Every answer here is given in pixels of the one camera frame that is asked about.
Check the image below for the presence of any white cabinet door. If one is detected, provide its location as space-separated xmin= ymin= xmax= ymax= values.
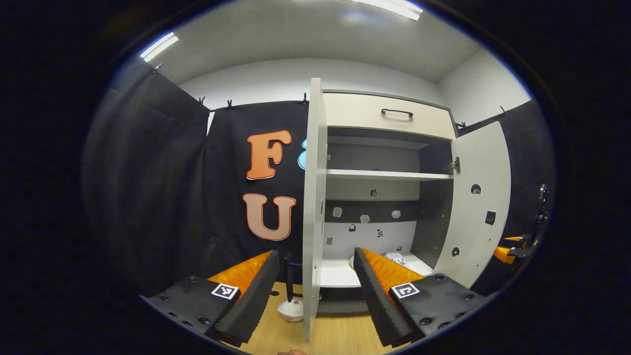
xmin=302 ymin=77 xmax=329 ymax=343
xmin=434 ymin=121 xmax=512 ymax=289

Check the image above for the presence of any white lidded bowl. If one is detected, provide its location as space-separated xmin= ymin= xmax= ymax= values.
xmin=278 ymin=298 xmax=305 ymax=322

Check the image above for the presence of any cream drawer front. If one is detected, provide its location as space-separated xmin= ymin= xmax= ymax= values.
xmin=323 ymin=92 xmax=456 ymax=140

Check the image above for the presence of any large ceiling light panel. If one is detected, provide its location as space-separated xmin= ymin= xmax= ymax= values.
xmin=345 ymin=0 xmax=423 ymax=21

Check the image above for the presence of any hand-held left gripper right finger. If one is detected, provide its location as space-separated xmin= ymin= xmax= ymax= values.
xmin=352 ymin=248 xmax=490 ymax=349

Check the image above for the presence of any white shoe cabinet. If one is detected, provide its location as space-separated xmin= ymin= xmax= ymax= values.
xmin=302 ymin=77 xmax=512 ymax=343

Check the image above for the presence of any small ceiling light panel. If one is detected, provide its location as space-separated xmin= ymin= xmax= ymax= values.
xmin=140 ymin=32 xmax=179 ymax=62

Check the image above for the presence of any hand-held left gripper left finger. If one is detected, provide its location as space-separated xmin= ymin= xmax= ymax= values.
xmin=140 ymin=250 xmax=283 ymax=348

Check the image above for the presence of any white cabinet shelf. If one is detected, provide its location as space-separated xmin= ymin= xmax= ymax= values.
xmin=325 ymin=169 xmax=454 ymax=181

